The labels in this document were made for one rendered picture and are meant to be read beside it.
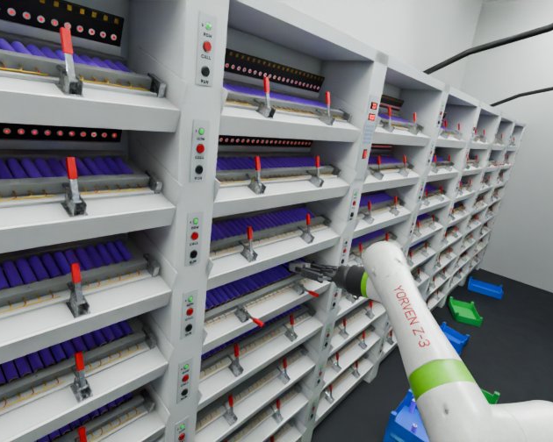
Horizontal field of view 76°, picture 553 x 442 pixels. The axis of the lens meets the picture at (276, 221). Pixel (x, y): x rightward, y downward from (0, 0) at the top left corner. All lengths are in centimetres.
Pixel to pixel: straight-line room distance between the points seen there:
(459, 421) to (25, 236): 74
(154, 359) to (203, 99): 58
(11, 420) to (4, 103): 54
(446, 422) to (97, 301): 65
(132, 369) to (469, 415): 66
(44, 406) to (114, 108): 56
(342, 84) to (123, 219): 88
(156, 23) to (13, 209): 42
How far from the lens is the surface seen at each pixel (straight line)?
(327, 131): 108
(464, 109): 259
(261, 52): 113
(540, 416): 83
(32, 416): 85
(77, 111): 63
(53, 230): 65
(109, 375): 88
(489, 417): 76
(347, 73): 130
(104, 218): 67
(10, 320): 74
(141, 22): 85
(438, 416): 74
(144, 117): 68
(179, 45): 73
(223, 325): 102
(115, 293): 78
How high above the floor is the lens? 147
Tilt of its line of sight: 17 degrees down
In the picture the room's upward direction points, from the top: 8 degrees clockwise
